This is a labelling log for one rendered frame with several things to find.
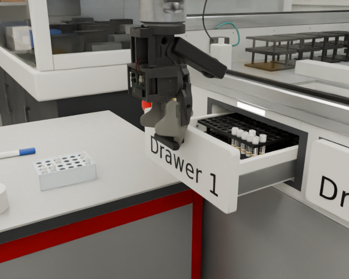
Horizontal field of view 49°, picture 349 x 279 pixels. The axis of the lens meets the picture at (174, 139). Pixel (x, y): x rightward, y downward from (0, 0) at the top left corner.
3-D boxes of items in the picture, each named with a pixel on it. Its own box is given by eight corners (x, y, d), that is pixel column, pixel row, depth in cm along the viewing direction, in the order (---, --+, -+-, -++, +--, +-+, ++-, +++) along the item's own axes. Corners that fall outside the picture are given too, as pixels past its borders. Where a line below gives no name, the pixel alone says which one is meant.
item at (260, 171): (231, 200, 63) (232, 166, 61) (155, 150, 84) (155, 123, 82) (377, 152, 83) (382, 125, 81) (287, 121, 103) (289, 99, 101)
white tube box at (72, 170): (40, 191, 82) (38, 175, 80) (32, 176, 89) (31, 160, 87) (97, 178, 87) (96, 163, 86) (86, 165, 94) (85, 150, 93)
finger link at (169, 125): (152, 155, 66) (147, 102, 64) (181, 148, 69) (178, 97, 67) (160, 159, 64) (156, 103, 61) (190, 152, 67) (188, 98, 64)
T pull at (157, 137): (174, 151, 66) (174, 144, 65) (153, 139, 72) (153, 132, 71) (191, 148, 68) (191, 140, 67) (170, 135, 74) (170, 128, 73)
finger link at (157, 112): (135, 141, 71) (137, 94, 67) (164, 136, 74) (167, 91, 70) (143, 149, 69) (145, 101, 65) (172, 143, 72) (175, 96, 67)
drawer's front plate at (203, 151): (228, 215, 62) (231, 151, 58) (145, 155, 85) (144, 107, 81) (236, 212, 63) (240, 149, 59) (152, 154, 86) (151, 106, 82)
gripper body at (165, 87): (127, 97, 67) (124, 24, 62) (170, 91, 71) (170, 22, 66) (148, 107, 60) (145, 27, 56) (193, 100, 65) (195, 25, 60)
